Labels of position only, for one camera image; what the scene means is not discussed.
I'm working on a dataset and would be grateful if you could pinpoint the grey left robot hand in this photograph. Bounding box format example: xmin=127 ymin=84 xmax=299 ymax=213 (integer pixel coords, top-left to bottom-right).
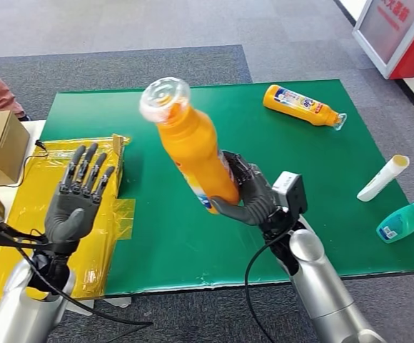
xmin=45 ymin=143 xmax=116 ymax=254

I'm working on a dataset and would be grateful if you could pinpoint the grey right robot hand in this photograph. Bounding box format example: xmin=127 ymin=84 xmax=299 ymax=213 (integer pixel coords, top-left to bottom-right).
xmin=210 ymin=151 xmax=279 ymax=227

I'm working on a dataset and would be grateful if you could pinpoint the orange bottle with clear cap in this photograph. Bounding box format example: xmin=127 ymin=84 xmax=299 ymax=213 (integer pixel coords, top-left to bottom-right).
xmin=262 ymin=84 xmax=348 ymax=132
xmin=139 ymin=76 xmax=241 ymax=215

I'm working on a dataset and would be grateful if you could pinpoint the teal plastic bottle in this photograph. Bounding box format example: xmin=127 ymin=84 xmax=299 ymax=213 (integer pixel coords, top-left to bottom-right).
xmin=375 ymin=202 xmax=414 ymax=244

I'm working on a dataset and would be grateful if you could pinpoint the yellow plastic covered box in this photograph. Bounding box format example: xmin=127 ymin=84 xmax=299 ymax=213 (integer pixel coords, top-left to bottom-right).
xmin=0 ymin=134 xmax=137 ymax=309

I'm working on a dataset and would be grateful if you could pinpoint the green table mat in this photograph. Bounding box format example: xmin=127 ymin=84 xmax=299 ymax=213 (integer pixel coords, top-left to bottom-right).
xmin=41 ymin=79 xmax=414 ymax=297

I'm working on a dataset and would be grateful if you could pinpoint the brown cardboard box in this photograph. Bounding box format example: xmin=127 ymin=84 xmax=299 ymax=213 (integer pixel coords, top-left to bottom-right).
xmin=0 ymin=110 xmax=31 ymax=189

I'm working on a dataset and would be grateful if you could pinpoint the white tube with yellow cap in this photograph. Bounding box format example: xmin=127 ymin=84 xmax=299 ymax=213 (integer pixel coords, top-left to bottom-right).
xmin=357 ymin=154 xmax=411 ymax=203

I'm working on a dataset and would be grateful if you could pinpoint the red and white display stand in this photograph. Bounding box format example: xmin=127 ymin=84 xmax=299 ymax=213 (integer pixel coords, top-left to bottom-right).
xmin=352 ymin=0 xmax=414 ymax=81

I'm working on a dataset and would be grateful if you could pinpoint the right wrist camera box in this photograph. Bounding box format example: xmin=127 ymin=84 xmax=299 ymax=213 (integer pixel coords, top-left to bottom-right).
xmin=271 ymin=171 xmax=308 ymax=217

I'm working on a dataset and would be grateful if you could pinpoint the thin black cable with plug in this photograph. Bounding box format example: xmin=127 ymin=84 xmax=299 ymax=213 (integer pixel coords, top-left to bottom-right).
xmin=0 ymin=139 xmax=50 ymax=193

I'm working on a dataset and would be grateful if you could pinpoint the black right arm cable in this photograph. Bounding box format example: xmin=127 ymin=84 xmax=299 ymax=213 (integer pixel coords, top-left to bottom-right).
xmin=244 ymin=227 xmax=292 ymax=343

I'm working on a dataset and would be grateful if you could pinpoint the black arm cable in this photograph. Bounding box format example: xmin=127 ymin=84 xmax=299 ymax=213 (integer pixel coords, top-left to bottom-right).
xmin=0 ymin=224 xmax=154 ymax=343
xmin=244 ymin=227 xmax=292 ymax=343

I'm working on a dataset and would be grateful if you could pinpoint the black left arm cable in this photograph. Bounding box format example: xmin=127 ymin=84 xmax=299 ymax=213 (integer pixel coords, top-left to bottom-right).
xmin=0 ymin=224 xmax=154 ymax=343

